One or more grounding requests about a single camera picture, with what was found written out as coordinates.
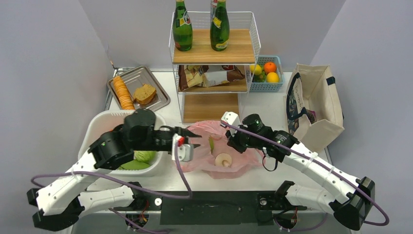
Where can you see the stack of round crackers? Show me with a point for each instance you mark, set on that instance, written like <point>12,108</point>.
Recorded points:
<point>123,94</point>

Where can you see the right green glass bottle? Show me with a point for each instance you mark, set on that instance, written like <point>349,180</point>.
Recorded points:
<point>219,25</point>

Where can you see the green leafy vegetable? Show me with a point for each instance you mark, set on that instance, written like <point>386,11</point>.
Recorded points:
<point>134,165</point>

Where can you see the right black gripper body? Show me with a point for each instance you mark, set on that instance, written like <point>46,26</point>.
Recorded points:
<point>242,141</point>

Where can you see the white wire shelf rack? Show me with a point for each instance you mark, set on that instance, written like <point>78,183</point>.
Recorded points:
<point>197,103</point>

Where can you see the slice of brown bread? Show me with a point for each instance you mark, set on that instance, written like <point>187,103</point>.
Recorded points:
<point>144,95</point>

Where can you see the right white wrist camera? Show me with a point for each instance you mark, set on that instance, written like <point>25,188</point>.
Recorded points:
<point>231,120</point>

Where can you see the white brown snack bag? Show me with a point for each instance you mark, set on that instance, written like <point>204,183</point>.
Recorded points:
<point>201,75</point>

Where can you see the green cabbage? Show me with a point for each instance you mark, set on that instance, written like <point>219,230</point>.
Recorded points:
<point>145,156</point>

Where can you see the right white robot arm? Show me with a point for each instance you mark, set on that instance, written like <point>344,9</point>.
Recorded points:
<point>348,198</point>

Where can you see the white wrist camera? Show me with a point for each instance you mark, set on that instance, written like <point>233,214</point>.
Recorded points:
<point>181,151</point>
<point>231,120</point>

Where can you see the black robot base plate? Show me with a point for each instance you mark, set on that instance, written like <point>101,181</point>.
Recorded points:
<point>220,208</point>

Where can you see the beige canvas tote bag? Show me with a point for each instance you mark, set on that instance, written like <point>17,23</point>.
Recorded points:
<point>313,88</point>

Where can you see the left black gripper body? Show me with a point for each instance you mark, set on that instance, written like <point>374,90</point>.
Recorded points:
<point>162,140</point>

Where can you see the metal tray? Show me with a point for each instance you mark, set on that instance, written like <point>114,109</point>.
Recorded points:
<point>133,79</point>

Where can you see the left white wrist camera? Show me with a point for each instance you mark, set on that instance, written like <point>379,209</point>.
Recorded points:
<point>181,151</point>

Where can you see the white plastic basin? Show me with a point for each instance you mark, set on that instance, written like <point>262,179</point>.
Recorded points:
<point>105,122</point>

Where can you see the pink plastic grocery bag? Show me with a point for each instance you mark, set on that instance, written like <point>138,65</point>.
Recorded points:
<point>214,142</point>

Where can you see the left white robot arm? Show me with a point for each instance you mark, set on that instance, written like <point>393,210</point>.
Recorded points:
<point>87,186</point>

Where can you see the green grapes bunch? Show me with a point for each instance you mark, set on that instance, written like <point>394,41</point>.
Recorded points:
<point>260,77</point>

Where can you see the orange fruit in basket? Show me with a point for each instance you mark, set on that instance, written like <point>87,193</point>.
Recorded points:
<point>270,67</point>

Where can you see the blue plastic basket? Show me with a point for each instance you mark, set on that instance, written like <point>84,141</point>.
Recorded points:
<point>265,86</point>

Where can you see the purple snack packet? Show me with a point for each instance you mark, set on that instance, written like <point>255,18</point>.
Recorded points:
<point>311,115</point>

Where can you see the left green glass bottle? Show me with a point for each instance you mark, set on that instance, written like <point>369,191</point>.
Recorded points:
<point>181,27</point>

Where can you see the yellow lemon in basket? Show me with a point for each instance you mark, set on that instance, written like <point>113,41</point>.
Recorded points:
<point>272,77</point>

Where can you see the green glass bottle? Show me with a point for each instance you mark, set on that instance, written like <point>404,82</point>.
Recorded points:
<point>181,27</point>
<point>219,25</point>

